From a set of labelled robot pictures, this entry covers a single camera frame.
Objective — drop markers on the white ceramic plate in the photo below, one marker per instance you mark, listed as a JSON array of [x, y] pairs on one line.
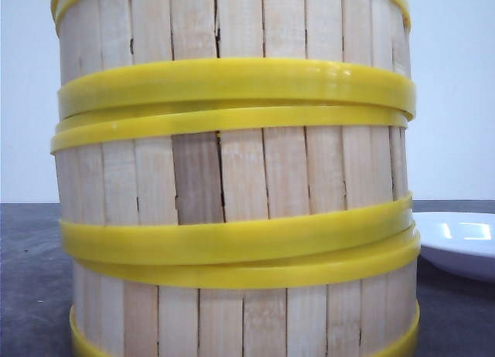
[[461, 243]]

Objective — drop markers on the bamboo steamer basket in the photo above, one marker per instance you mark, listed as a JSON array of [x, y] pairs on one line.
[[228, 187], [369, 308], [97, 35]]

